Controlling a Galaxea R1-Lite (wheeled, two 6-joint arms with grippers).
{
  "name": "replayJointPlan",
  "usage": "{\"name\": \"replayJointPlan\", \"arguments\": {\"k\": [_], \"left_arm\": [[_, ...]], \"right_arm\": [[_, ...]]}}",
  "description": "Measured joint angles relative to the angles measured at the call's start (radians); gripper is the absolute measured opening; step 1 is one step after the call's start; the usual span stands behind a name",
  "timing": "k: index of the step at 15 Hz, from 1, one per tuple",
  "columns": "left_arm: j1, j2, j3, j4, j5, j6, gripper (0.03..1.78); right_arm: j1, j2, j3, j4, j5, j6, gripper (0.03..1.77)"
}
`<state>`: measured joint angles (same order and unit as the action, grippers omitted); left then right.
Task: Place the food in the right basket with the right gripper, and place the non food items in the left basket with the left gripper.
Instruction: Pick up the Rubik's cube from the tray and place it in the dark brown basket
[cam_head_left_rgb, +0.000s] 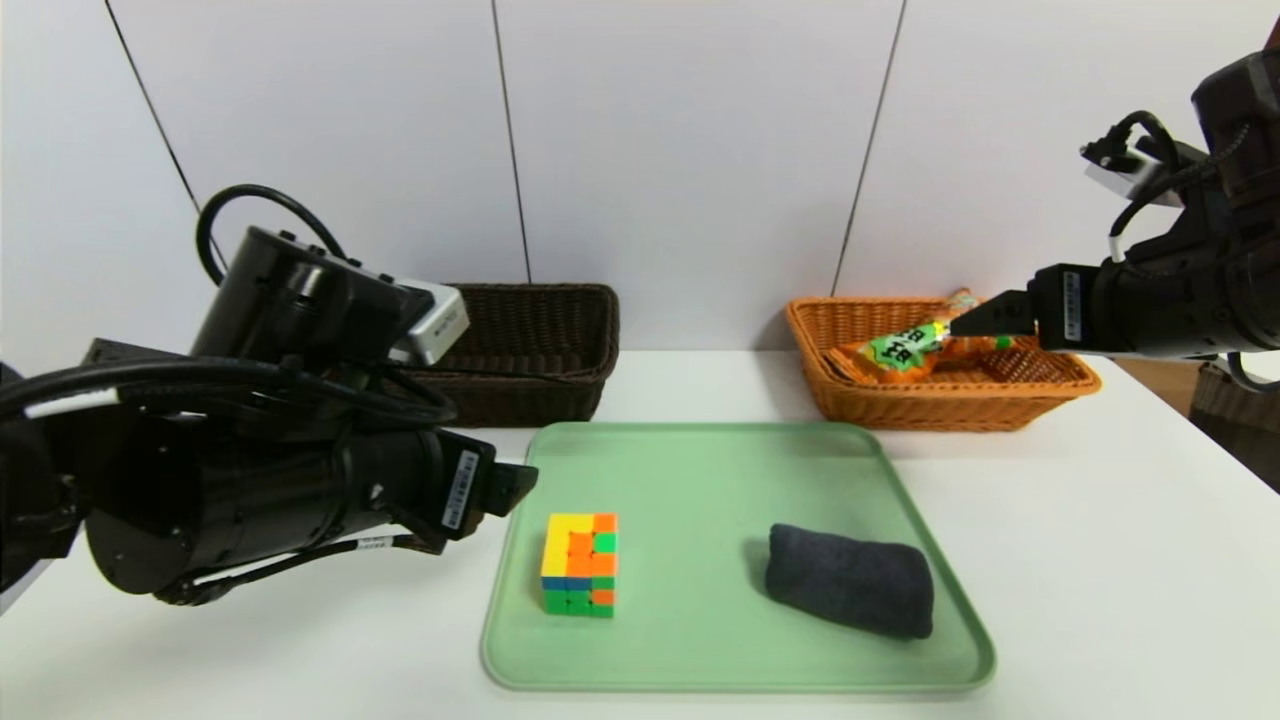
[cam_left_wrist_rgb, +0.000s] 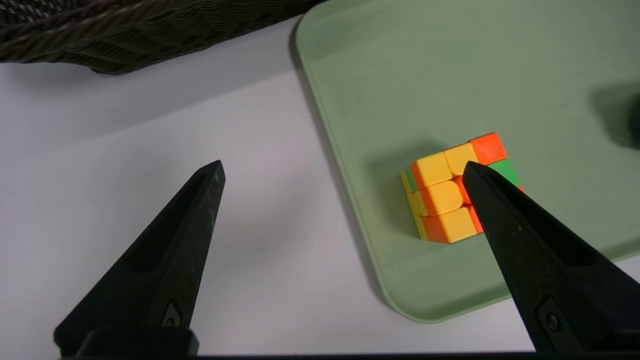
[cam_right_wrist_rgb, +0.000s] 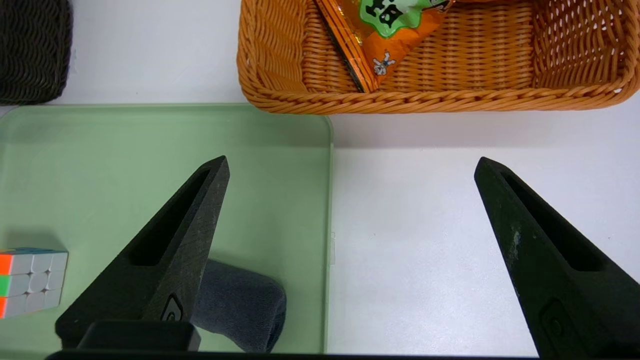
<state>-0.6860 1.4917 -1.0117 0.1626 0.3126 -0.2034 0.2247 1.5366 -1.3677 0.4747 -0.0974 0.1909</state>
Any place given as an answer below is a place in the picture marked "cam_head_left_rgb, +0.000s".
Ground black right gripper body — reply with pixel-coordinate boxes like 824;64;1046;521
1026;258;1221;356

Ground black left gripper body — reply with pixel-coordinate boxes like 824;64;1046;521
323;427;497;554

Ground multicoloured puzzle cube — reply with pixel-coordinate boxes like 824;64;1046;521
541;512;620;618

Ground orange snack bag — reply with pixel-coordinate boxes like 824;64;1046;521
838;288;1016;386

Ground dark grey towel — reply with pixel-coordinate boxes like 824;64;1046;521
764;523;935;641

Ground orange wicker basket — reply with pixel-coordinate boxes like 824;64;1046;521
785;296;1102;433

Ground dark brown wicker basket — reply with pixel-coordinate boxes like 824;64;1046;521
400;283;621;429

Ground brown woven bin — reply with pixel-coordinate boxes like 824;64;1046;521
1188;360;1280;496

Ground white background table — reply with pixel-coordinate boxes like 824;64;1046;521
1230;352;1280;389

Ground light green plastic tray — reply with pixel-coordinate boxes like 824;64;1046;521
481;421;997;693

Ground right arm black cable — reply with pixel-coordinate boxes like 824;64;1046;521
1080;110;1251;266

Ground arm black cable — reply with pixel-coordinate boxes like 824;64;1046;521
1080;110;1251;266
0;185;461;426

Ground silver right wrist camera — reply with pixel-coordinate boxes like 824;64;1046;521
1083;145;1183;208

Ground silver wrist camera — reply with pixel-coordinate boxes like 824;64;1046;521
1083;145;1183;208
390;283;471;366

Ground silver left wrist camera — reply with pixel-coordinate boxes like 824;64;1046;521
390;283;471;366

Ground thin black tagged cable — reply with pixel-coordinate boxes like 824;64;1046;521
155;535;446;606

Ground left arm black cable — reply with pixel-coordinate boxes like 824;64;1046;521
0;185;461;426

